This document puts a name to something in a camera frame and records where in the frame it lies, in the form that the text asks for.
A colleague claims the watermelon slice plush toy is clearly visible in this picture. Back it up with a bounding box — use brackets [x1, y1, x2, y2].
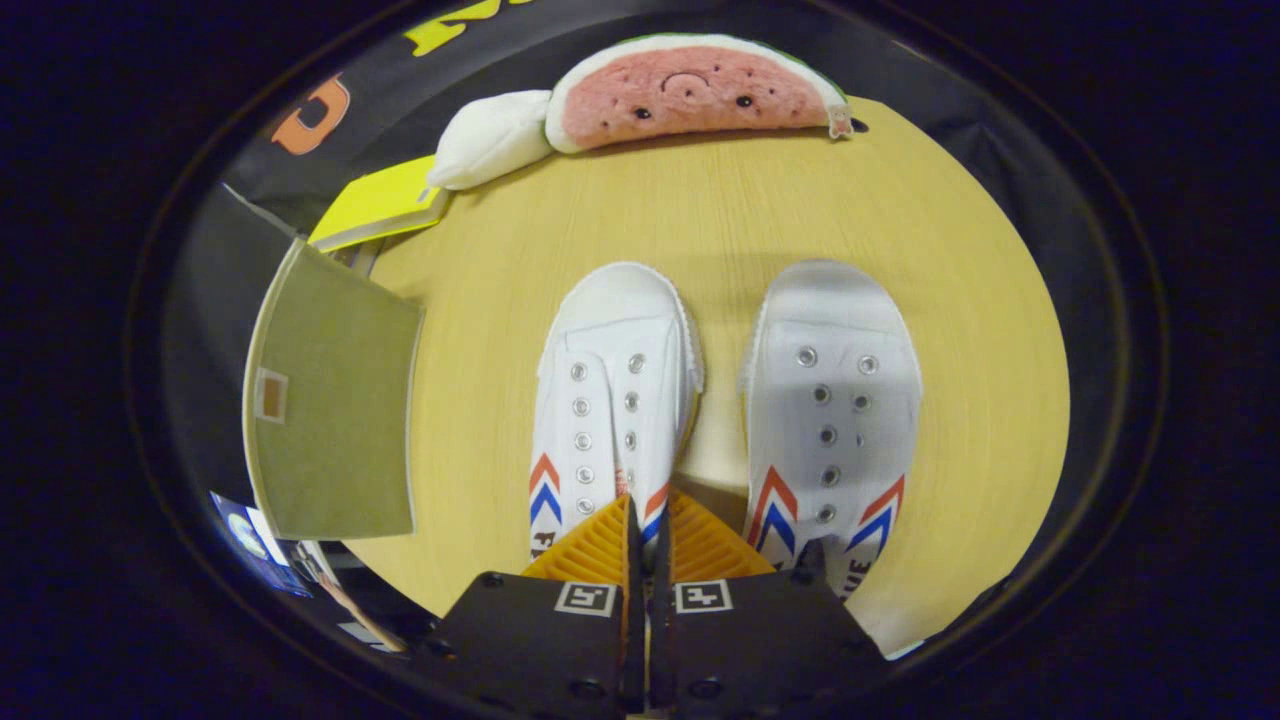
[545, 34, 856, 156]

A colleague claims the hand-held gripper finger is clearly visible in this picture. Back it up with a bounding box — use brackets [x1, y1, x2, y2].
[650, 488, 891, 716]
[432, 493, 646, 716]

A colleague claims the blue printed board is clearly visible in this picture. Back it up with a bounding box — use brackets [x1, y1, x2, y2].
[208, 490, 313, 599]

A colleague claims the white plush toy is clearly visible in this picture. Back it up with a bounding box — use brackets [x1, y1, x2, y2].
[428, 89, 554, 191]

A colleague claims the pale fabric storage box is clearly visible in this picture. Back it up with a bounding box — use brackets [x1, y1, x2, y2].
[243, 238, 426, 541]

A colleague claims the white canvas shoe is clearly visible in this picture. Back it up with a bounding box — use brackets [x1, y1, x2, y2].
[528, 262, 706, 561]
[738, 260, 923, 601]

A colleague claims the yellow book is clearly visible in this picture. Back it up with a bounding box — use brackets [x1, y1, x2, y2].
[308, 153, 451, 253]

